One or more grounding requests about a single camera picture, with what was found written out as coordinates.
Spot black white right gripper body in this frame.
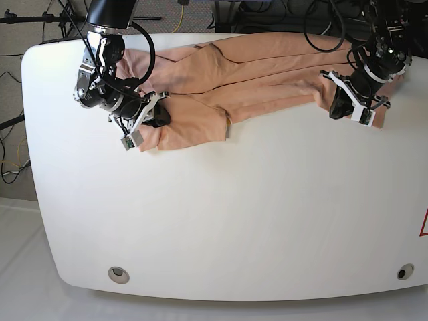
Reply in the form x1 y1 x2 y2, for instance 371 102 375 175
108 92 170 136

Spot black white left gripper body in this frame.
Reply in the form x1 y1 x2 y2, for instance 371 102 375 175
320 68 391 111

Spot peach pink T-shirt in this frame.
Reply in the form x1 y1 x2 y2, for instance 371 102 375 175
115 31 407 154

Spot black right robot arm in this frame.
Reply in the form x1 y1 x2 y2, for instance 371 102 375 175
74 1 171 136

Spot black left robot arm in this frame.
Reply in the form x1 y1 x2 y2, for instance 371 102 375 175
303 1 412 126

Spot left table grommet hole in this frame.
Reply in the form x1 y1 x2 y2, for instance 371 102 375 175
108 267 130 284

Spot table grommet hole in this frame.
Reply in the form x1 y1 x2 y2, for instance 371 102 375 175
397 263 415 280
108 267 130 284

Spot right table grommet hole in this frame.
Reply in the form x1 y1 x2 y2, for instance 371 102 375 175
397 263 415 280

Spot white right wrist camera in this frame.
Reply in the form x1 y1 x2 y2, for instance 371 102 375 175
121 130 144 150

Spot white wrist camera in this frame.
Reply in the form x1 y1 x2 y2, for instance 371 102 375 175
350 106 376 127
121 130 144 150

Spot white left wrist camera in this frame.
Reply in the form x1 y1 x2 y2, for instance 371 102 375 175
350 106 376 127

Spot tangled black cables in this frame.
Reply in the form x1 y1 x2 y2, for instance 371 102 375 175
206 0 335 37

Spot yellow cable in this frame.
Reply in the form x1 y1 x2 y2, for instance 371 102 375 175
171 5 185 34

